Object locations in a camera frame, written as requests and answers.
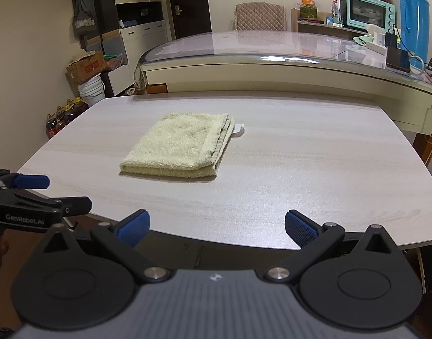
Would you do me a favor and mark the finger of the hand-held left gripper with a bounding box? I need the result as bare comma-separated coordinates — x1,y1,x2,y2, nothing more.
53,197,93,217
0,169,50,190

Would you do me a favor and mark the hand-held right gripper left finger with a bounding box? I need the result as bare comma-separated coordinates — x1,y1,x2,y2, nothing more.
36,209,172,285

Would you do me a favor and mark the cardboard box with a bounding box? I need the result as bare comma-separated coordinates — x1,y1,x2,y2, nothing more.
66,51,106,85

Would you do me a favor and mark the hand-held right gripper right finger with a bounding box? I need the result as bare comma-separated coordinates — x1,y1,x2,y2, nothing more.
263,209,402,285

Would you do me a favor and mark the red and white carton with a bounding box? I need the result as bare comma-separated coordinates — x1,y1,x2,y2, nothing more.
331,0,346,26

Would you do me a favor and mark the cream and black cabinet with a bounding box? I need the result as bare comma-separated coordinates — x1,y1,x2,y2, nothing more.
68,0,174,96

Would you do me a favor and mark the red and green bag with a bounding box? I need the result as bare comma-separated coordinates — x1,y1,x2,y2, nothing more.
105,54,127,69

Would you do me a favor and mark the black smartphone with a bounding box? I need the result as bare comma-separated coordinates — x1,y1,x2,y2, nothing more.
385,47,412,73

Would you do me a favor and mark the pale yellow towel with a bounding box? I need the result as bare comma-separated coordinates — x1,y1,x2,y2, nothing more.
119,112,245,180

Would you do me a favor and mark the dark brown door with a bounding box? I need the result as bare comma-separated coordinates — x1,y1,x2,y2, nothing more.
165,0,212,41

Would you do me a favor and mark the mint toaster oven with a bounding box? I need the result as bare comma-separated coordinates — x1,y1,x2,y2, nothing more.
339,0,396,34

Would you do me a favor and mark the wooden side shelf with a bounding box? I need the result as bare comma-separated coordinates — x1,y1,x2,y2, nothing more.
291,7,366,38

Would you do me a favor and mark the cream glass-topped table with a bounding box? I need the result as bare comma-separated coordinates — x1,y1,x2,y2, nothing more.
138,30,432,135

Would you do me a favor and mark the quilted beige chair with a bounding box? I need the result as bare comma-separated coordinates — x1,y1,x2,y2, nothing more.
234,3,288,32

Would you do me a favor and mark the green jar with orange lid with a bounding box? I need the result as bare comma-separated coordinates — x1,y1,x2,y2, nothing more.
299,0,318,20

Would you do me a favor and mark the grey hanging bag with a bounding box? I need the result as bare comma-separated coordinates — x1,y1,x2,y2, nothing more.
72,0,97,36

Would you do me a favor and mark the white cable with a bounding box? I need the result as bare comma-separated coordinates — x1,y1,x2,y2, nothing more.
409,56,426,75

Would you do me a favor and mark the blue thermos jug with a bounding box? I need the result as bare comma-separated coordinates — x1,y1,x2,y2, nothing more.
400,0,431,69

